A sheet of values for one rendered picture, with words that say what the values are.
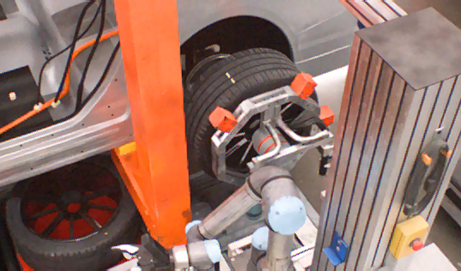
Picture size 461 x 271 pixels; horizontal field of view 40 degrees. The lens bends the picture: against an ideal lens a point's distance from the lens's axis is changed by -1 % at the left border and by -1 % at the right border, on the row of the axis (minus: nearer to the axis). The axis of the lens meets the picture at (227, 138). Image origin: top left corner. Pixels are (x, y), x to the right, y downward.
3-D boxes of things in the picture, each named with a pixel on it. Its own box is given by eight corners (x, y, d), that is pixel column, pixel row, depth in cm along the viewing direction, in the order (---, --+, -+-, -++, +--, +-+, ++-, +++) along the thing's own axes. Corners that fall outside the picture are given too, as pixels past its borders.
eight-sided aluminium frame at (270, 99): (306, 153, 325) (318, 74, 285) (313, 162, 321) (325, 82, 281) (212, 191, 308) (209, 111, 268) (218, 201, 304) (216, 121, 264)
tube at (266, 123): (268, 124, 283) (269, 107, 276) (290, 153, 271) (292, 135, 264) (233, 137, 278) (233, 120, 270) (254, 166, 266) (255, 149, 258)
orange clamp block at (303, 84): (298, 89, 288) (309, 74, 285) (307, 100, 284) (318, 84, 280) (288, 87, 284) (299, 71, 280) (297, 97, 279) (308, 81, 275)
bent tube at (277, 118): (306, 111, 290) (307, 93, 282) (329, 137, 278) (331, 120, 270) (272, 123, 284) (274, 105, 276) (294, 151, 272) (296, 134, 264)
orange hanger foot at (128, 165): (140, 147, 336) (133, 99, 311) (180, 218, 304) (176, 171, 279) (111, 158, 331) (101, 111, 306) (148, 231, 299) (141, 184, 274)
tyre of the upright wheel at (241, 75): (306, 35, 303) (181, 60, 276) (334, 63, 289) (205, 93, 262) (282, 135, 348) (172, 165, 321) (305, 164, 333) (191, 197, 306)
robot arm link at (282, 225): (285, 264, 239) (296, 171, 200) (296, 299, 229) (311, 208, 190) (254, 270, 238) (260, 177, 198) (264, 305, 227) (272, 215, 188)
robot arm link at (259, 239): (276, 239, 248) (279, 219, 238) (286, 268, 239) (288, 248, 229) (247, 244, 246) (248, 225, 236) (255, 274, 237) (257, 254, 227)
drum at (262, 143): (275, 140, 304) (276, 119, 294) (298, 170, 291) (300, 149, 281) (249, 149, 300) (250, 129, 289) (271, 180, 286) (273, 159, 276)
